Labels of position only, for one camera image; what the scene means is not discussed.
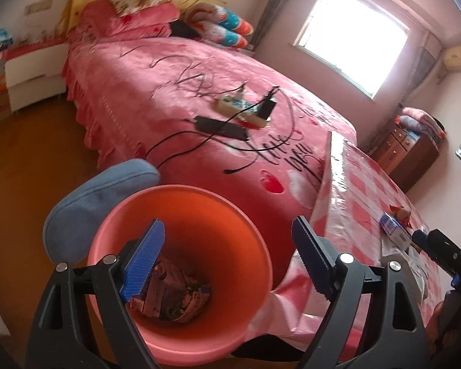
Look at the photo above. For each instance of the brown wooden cabinet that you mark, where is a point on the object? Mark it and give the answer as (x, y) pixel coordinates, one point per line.
(407, 157)

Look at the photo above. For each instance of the cream power strip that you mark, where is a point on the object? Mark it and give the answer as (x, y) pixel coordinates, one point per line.
(234, 107)

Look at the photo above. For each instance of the grey patterned curtain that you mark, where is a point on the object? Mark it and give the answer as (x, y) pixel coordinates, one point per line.
(422, 69)
(272, 7)

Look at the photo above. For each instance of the orange plastic bin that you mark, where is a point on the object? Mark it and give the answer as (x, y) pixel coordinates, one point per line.
(223, 238)

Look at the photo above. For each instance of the white bedside cabinet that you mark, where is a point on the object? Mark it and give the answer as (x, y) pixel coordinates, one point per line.
(34, 80)

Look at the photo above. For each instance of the black garment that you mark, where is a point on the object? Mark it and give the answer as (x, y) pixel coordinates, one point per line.
(184, 29)

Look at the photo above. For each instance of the yellow floral pillow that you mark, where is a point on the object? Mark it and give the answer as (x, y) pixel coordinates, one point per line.
(138, 0)

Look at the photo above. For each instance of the blue tissue pack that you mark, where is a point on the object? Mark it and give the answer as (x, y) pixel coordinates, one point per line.
(393, 230)

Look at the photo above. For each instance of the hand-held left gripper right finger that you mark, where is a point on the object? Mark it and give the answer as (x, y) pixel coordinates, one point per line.
(311, 257)

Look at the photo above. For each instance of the black charger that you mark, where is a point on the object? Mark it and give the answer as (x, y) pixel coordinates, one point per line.
(268, 105)

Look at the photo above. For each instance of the black and gold snack wrapper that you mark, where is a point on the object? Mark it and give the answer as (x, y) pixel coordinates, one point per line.
(401, 212)

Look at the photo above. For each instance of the window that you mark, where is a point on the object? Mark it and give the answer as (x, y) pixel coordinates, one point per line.
(353, 42)

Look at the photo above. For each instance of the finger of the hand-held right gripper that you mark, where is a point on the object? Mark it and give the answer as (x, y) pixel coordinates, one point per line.
(445, 253)

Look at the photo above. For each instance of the blue cushioned stool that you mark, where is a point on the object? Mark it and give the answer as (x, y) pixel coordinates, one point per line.
(96, 192)

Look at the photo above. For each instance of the folded blankets stack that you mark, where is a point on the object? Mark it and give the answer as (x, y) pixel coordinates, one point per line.
(424, 123)

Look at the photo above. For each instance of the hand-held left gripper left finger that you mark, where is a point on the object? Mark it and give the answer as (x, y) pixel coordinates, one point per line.
(142, 261)

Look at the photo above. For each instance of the white charger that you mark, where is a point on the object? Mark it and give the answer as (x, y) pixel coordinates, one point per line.
(241, 92)

